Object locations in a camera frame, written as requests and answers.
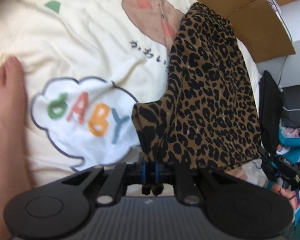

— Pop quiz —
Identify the teal printed jersey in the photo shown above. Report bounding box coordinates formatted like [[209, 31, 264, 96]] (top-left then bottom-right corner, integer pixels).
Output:
[[267, 127, 300, 225]]

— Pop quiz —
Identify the leopard print skirt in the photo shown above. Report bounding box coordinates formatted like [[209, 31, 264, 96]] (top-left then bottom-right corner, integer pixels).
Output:
[[132, 3, 261, 171]]

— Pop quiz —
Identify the grey storage box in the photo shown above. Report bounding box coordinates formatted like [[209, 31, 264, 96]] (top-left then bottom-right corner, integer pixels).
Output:
[[281, 85, 300, 128]]

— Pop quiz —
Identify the person's hand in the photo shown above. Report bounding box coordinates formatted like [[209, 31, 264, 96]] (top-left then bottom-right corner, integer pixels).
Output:
[[272, 184, 297, 210]]

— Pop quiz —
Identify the cream bear print bedsheet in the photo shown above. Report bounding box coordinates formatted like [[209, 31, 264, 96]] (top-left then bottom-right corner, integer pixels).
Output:
[[0, 0, 259, 188]]

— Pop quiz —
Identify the folded black garment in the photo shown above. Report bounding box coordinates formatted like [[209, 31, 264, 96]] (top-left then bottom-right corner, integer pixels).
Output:
[[259, 70, 283, 153]]

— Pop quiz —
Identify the person's bare foot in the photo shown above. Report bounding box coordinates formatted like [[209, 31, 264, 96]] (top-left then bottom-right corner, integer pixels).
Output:
[[0, 56, 31, 239]]

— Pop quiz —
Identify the brown cardboard sheet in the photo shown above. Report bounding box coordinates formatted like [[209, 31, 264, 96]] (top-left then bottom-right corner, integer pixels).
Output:
[[197, 0, 295, 63]]

